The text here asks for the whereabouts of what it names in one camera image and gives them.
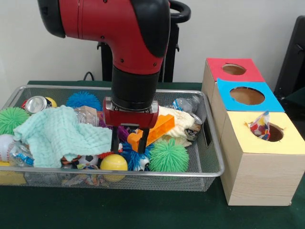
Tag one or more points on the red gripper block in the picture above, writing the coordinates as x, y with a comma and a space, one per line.
131, 118

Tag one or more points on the white cloth with coloured shapes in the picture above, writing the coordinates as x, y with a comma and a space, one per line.
262, 126

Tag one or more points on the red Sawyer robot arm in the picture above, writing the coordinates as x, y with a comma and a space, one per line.
107, 19

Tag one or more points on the shallow mesh bin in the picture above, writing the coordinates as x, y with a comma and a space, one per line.
209, 152

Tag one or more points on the wooden box with three holes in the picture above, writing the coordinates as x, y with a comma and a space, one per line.
262, 179

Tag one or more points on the purple spiky rubber ball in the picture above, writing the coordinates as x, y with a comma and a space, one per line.
124, 134

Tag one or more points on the blue furry toy with eyes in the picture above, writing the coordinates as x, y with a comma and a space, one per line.
132, 159

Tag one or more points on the smooth yellow ball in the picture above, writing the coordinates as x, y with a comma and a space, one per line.
114, 163

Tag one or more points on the orange plastic block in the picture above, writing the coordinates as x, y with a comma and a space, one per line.
164, 124

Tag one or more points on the green spiky rubber ball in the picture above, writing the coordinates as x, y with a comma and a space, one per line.
12, 119
169, 157

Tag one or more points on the cream knitted cloth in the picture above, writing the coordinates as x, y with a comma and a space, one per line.
181, 119

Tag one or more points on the blue spiky rubber ball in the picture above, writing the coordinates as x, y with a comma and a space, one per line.
83, 101

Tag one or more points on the mint green cloth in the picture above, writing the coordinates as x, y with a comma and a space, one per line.
59, 133

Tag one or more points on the dark green table cloth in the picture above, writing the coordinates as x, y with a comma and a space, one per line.
297, 96
119, 210

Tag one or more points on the crushed silver drink can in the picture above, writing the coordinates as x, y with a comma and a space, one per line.
38, 103

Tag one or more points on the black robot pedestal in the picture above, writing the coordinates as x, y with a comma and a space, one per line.
174, 47

